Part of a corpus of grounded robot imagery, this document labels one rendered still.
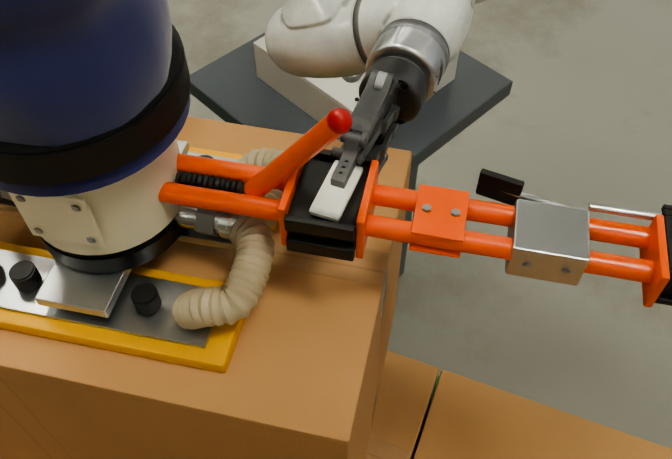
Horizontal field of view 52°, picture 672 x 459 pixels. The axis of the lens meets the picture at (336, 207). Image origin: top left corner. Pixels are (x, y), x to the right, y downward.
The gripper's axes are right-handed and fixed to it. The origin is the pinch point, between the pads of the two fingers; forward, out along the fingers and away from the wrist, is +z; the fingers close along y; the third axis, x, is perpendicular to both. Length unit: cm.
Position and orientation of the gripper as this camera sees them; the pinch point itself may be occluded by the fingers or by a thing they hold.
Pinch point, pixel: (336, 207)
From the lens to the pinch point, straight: 69.4
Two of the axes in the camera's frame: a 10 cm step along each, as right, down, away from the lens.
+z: -3.6, 7.3, -5.8
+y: 0.0, 6.2, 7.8
